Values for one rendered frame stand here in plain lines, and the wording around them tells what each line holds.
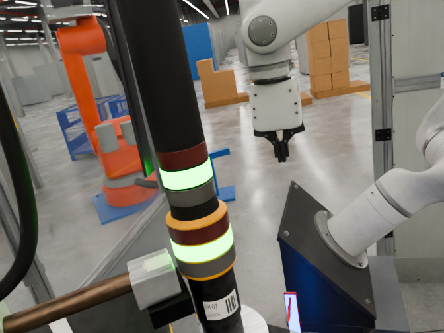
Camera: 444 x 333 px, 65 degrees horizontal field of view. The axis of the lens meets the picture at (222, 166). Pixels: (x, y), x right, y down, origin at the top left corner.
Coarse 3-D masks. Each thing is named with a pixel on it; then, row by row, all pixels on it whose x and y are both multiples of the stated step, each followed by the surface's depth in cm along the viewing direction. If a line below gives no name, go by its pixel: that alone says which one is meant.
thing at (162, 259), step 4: (156, 256) 24; (160, 256) 24; (164, 256) 24; (168, 256) 24; (144, 260) 24; (148, 260) 24; (152, 260) 24; (156, 260) 24; (160, 260) 24; (164, 260) 24; (168, 260) 24; (144, 264) 24; (148, 264) 24; (152, 264) 24; (156, 264) 24; (160, 264) 24; (164, 264) 24; (144, 268) 24; (148, 268) 23; (152, 268) 23
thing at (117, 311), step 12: (120, 300) 41; (132, 300) 41; (84, 312) 39; (96, 312) 39; (108, 312) 40; (120, 312) 40; (132, 312) 40; (144, 312) 40; (48, 324) 38; (72, 324) 38; (84, 324) 38; (96, 324) 39; (108, 324) 39; (120, 324) 39; (132, 324) 39; (144, 324) 39; (168, 324) 40
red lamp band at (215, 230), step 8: (224, 216) 23; (216, 224) 23; (224, 224) 23; (168, 232) 24; (176, 232) 23; (184, 232) 22; (192, 232) 22; (200, 232) 22; (208, 232) 22; (216, 232) 23; (224, 232) 23; (176, 240) 23; (184, 240) 23; (192, 240) 23; (200, 240) 23; (208, 240) 23
